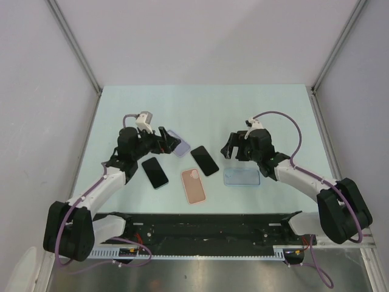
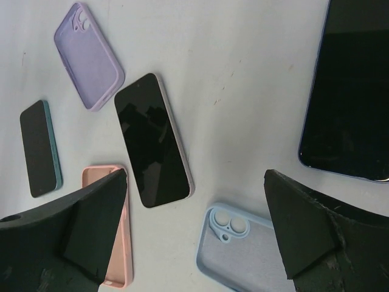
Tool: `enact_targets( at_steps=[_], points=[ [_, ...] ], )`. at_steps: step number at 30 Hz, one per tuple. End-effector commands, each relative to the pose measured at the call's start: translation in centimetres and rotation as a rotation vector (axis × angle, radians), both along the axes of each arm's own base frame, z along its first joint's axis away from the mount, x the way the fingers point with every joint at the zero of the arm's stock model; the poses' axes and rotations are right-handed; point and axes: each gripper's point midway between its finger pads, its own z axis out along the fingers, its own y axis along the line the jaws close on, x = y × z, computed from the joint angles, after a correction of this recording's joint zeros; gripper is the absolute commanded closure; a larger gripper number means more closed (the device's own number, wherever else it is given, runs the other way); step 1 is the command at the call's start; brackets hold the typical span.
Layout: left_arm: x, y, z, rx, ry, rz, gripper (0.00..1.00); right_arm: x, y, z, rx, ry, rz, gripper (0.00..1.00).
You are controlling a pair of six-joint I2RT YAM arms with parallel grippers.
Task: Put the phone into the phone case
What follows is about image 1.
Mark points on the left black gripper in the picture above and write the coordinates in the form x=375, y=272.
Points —
x=172, y=143

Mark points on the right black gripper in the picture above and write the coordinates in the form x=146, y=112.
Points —
x=236, y=140

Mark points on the black phone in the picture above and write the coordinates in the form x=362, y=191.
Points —
x=155, y=173
x=204, y=161

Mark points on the blue phone case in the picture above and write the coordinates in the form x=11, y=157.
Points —
x=241, y=177

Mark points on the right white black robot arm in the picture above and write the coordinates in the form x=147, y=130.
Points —
x=342, y=212

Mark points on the purple phone case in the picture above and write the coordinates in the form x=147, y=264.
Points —
x=183, y=148

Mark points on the pink phone case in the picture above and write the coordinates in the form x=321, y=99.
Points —
x=193, y=187

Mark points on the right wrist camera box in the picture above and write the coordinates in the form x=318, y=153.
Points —
x=253, y=125

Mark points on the white slotted cable duct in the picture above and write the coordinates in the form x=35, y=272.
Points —
x=117, y=253

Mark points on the left aluminium frame post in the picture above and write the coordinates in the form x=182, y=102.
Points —
x=69, y=36

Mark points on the aluminium frame post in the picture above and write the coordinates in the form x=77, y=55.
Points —
x=340, y=42
x=69, y=36

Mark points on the right aluminium frame post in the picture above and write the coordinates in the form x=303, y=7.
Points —
x=340, y=42

